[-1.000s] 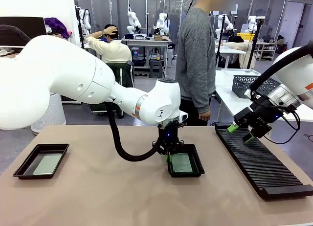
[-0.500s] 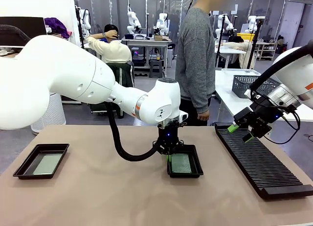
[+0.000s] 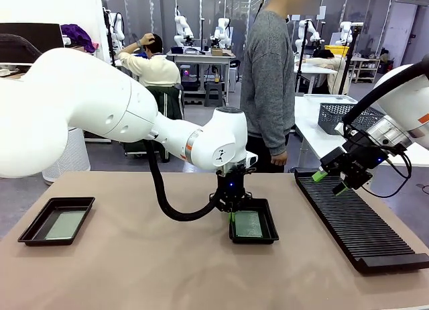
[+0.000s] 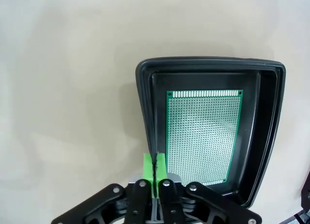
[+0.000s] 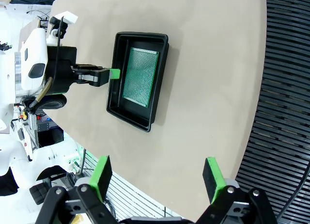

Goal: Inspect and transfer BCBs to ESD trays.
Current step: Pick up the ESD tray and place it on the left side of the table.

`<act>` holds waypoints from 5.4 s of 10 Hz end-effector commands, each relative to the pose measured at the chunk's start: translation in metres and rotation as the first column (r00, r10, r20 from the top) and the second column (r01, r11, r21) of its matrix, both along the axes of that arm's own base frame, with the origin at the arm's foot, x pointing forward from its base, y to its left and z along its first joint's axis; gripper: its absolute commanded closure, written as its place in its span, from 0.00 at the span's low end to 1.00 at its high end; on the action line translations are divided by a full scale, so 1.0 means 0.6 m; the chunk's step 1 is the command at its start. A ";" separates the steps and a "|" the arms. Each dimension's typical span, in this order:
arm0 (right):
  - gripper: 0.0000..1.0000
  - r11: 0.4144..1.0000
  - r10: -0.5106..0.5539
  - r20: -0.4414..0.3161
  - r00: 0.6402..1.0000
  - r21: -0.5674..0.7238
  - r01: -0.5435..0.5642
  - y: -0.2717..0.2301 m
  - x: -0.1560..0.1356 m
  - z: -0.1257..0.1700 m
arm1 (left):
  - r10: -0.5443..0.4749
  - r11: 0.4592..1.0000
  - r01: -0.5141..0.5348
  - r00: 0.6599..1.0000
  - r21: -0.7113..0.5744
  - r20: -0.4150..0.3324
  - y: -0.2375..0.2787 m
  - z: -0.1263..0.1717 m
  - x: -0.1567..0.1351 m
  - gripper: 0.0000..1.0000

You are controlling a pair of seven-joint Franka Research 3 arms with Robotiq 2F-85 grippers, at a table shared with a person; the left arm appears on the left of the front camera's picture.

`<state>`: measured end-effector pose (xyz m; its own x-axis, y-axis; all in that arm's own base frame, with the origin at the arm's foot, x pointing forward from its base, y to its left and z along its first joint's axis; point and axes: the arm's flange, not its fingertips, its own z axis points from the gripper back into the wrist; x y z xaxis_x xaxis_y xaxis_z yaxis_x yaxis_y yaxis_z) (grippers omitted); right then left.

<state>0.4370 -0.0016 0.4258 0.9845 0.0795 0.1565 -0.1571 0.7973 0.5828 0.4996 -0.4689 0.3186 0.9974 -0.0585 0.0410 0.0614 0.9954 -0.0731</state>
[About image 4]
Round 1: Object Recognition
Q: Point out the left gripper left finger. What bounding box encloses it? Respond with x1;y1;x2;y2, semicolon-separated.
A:
50;153;156;224

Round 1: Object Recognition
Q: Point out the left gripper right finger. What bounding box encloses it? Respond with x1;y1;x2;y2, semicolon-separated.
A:
155;153;262;224

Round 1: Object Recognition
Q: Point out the green perforated circuit board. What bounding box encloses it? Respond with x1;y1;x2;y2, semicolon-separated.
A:
166;89;243;187

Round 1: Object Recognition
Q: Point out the black ESD tray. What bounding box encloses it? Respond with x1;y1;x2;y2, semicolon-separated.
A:
135;56;286;208

